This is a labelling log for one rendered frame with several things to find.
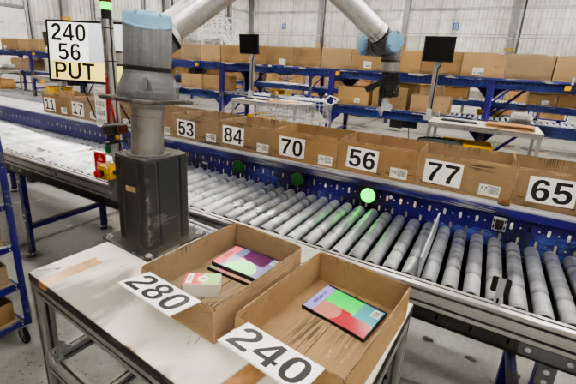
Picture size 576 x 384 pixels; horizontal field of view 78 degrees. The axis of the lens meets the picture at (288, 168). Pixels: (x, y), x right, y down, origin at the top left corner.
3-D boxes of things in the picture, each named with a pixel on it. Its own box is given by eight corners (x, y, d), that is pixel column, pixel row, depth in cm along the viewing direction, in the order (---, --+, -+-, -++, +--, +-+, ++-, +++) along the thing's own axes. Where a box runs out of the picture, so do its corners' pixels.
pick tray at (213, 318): (141, 298, 99) (139, 267, 96) (235, 246, 130) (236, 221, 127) (213, 345, 84) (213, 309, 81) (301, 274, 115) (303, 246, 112)
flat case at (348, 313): (363, 345, 87) (363, 339, 86) (301, 309, 98) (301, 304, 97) (387, 316, 97) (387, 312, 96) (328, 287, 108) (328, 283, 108)
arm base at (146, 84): (144, 99, 107) (144, 65, 105) (103, 94, 115) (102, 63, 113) (189, 100, 123) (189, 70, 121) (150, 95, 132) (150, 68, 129)
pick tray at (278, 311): (231, 350, 83) (232, 314, 80) (318, 279, 113) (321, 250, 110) (340, 424, 67) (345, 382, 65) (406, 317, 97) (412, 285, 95)
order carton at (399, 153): (335, 171, 186) (339, 138, 181) (354, 159, 211) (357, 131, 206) (413, 186, 168) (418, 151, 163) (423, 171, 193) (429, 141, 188)
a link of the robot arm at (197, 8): (112, 36, 120) (282, -84, 130) (116, 41, 135) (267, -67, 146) (145, 75, 126) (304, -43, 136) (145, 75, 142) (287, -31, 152)
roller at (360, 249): (343, 267, 130) (345, 254, 129) (381, 219, 174) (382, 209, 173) (356, 271, 128) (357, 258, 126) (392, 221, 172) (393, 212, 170)
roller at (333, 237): (311, 255, 136) (312, 244, 135) (356, 212, 180) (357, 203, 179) (323, 260, 134) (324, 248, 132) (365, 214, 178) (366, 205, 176)
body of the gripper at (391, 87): (394, 99, 170) (398, 72, 166) (376, 97, 173) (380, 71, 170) (398, 98, 176) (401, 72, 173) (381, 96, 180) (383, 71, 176)
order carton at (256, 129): (219, 147, 222) (219, 120, 217) (246, 140, 247) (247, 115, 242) (272, 158, 204) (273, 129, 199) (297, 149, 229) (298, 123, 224)
